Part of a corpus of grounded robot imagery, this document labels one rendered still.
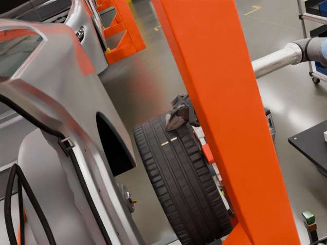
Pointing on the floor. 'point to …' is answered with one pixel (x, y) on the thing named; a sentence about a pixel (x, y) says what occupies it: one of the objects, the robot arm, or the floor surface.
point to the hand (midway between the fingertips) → (168, 130)
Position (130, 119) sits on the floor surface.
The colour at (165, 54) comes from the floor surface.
